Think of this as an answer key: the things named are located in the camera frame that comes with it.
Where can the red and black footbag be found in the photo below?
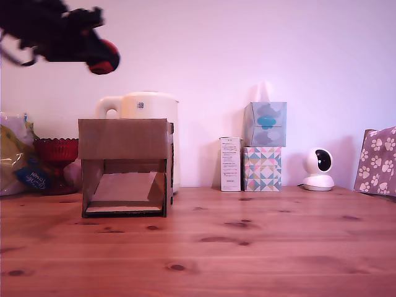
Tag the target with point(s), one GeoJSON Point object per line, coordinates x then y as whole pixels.
{"type": "Point", "coordinates": [106, 60]}

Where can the cardboard dice tower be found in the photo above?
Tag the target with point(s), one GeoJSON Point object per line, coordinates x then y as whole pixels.
{"type": "Point", "coordinates": [123, 139]}

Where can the white electric kettle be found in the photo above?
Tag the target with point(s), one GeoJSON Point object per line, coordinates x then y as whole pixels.
{"type": "Point", "coordinates": [148, 105]}

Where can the red glass footed bowl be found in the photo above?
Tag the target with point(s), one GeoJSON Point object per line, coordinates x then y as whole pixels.
{"type": "Point", "coordinates": [57, 151]}

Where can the clear plastic bag yellow contents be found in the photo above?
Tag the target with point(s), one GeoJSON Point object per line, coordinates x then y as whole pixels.
{"type": "Point", "coordinates": [14, 154]}

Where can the pale pink crumpled bag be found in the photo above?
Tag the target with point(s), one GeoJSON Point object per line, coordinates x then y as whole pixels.
{"type": "Point", "coordinates": [73, 174]}

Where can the white tissue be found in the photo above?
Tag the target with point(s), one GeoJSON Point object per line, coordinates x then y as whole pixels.
{"type": "Point", "coordinates": [264, 90]}

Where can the small white printed box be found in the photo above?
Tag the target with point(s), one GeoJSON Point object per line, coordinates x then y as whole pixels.
{"type": "Point", "coordinates": [230, 164]}

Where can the grey cloud print tissue box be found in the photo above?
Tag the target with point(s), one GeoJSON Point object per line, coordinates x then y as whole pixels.
{"type": "Point", "coordinates": [266, 123]}

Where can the triangle pattern tissue box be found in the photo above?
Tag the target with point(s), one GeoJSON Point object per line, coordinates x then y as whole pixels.
{"type": "Point", "coordinates": [262, 169]}

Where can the paw print fabric bag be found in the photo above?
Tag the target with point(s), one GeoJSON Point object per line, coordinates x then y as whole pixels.
{"type": "Point", "coordinates": [377, 161]}

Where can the small white round camera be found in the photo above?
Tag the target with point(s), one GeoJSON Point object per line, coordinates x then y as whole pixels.
{"type": "Point", "coordinates": [319, 169]}

